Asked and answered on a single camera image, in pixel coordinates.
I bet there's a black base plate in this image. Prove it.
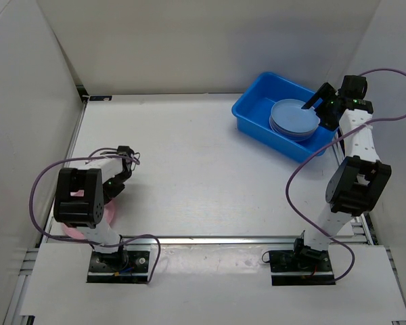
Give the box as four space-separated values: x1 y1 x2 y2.
87 245 150 284
261 250 336 286

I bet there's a blue plate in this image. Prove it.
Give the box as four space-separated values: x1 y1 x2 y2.
271 99 320 133

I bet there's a pink plate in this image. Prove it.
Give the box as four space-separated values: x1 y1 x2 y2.
62 190 116 240

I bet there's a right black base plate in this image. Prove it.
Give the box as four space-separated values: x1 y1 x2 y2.
261 250 336 286

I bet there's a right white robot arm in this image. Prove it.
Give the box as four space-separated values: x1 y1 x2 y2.
290 75 392 271

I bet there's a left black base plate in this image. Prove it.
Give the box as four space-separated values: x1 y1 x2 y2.
87 245 150 284

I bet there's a purple plate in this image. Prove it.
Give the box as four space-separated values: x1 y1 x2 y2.
269 118 317 142

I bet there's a small black label sticker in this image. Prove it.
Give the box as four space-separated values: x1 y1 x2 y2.
89 95 112 102

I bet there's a blue plastic bin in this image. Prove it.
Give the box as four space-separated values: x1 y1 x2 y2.
231 72 336 163

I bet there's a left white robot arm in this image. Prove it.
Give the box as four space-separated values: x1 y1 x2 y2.
53 146 137 271

